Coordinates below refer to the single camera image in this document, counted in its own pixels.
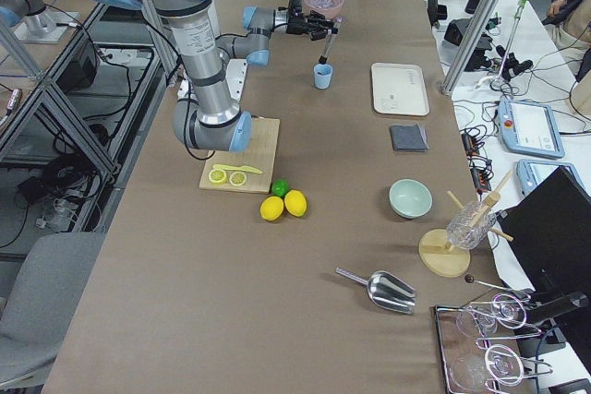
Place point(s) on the clear wine glass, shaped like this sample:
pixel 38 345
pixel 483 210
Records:
pixel 493 370
pixel 480 320

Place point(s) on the lemon slice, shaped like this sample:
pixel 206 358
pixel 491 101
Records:
pixel 217 176
pixel 237 178

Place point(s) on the steel ice scoop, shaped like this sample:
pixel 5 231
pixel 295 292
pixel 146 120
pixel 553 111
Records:
pixel 385 290

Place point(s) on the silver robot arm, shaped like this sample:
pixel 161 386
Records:
pixel 210 118

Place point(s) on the blue teach pendant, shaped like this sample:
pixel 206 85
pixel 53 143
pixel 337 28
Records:
pixel 529 128
pixel 531 173

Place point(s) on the grey folded cloth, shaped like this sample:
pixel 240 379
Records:
pixel 409 138

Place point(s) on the black monitor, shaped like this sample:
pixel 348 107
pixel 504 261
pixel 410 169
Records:
pixel 550 249

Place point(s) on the pink bowl of ice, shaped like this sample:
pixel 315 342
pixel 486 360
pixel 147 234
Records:
pixel 330 9

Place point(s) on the black wooden glass tray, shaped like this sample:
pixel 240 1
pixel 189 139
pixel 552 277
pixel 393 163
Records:
pixel 453 343

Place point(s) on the light blue plastic cup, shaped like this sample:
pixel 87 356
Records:
pixel 322 76

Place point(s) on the wooden cup tree stand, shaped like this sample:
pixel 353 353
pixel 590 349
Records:
pixel 446 260

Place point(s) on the yellow lemon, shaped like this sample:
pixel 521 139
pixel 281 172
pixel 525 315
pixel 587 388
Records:
pixel 271 208
pixel 296 203

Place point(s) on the mint green bowl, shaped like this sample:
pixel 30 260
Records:
pixel 410 199

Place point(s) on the yellow plastic knife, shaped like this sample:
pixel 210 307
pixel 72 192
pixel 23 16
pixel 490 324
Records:
pixel 243 168

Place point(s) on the clear glass on stand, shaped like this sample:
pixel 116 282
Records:
pixel 468 228

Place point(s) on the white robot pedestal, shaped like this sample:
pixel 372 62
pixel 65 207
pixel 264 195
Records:
pixel 236 74

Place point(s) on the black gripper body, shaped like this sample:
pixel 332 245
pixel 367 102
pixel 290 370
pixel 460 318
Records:
pixel 295 25

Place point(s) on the aluminium frame post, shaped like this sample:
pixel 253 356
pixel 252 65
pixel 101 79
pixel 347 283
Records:
pixel 468 45

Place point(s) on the green lime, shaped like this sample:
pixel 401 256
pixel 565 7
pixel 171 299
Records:
pixel 280 188

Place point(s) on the cream rabbit tray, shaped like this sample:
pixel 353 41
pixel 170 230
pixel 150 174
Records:
pixel 399 89

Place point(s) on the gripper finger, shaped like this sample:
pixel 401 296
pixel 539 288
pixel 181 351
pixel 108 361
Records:
pixel 316 34
pixel 318 20

